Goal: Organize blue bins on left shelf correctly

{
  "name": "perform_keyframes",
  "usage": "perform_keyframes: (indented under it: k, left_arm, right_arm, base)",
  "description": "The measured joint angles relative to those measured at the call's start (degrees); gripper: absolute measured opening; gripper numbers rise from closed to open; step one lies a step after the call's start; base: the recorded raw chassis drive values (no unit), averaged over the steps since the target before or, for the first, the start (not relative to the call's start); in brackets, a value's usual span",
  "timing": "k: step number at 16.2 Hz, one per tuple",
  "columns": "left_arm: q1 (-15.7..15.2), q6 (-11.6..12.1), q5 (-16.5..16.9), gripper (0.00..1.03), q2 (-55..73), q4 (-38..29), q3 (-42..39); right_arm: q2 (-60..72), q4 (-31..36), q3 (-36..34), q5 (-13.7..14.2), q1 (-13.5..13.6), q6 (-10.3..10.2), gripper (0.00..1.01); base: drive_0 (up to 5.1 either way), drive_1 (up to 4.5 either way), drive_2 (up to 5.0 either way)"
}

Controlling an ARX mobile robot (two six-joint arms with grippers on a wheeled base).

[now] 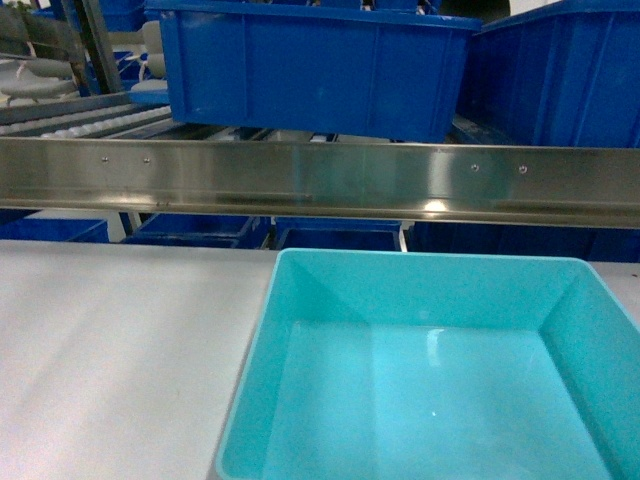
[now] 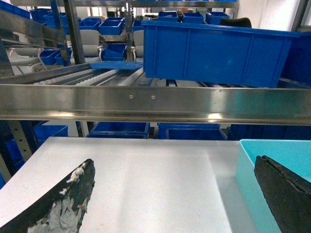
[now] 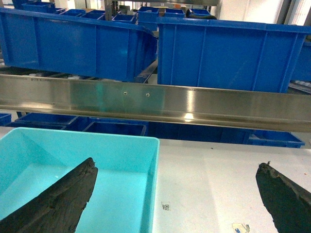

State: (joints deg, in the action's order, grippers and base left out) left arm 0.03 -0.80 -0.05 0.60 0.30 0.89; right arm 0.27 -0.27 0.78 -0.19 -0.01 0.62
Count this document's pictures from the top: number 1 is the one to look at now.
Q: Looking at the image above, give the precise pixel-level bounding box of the teal plastic bin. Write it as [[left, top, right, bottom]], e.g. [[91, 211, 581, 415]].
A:
[[215, 249, 639, 479]]

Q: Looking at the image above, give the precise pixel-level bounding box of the blue bin on conveyor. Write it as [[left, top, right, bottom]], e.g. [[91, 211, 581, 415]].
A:
[[147, 1, 481, 143]]

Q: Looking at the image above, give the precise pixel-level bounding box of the blue bin far right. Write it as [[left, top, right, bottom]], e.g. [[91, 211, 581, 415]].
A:
[[457, 1, 639, 148]]

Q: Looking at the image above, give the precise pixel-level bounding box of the steel conveyor rail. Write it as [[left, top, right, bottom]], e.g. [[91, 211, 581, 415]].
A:
[[1, 138, 639, 229]]

